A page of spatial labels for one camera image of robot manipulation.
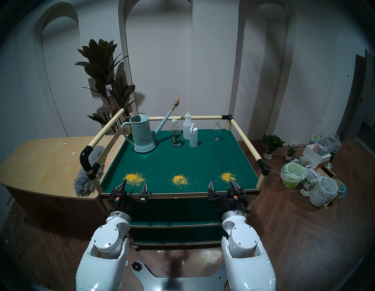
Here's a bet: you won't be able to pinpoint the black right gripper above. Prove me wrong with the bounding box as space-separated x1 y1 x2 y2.
207 180 246 214

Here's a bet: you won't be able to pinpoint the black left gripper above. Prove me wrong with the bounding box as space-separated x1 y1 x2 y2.
108 180 148 213

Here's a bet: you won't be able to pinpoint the grey fluffy duster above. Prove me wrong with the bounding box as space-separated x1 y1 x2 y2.
73 145 106 197

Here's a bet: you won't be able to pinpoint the green three-tier shelf cart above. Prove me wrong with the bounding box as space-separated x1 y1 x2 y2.
80 108 271 251

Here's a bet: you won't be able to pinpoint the clear glass bottle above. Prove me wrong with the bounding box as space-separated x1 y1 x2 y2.
212 121 222 143

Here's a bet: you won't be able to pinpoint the teal watering can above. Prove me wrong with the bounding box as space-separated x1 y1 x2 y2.
121 97 180 154

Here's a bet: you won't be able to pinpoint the white pump bottle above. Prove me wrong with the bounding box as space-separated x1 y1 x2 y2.
189 123 198 148

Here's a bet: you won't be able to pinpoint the bushy small potted plant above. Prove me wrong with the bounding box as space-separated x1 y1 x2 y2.
262 134 285 160

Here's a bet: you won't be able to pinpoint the clear green-label water bottle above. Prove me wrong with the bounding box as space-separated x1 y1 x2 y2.
171 119 182 148

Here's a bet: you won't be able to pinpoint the tall white plastic bottle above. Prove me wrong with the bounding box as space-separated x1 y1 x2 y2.
183 112 194 140

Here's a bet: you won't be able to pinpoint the green-bagged waste bin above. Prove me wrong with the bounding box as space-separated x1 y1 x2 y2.
280 162 308 189

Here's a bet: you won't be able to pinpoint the spilled crumbs on floor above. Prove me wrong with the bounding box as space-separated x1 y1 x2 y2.
190 248 226 269

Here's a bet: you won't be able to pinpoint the open printed carton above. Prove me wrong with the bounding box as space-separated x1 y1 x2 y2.
299 164 336 191

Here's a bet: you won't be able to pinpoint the light wooden table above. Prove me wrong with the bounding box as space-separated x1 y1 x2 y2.
0 135 127 206

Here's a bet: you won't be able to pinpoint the white cardboard box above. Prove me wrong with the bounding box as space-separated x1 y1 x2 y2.
302 144 331 166

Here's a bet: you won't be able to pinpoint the white-bagged waste bin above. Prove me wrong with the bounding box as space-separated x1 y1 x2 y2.
309 175 338 207

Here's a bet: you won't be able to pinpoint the teal bucket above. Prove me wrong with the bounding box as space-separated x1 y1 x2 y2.
334 179 347 200

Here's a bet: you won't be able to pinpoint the tall dark leafy plant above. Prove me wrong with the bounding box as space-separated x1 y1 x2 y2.
74 39 137 134

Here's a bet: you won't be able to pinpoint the dark door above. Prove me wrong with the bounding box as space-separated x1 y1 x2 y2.
337 50 375 147

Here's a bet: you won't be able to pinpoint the grey metal robot base plate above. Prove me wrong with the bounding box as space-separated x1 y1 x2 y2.
131 261 232 291

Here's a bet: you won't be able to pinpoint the thin floor cable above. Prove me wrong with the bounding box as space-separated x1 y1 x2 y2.
0 214 27 258

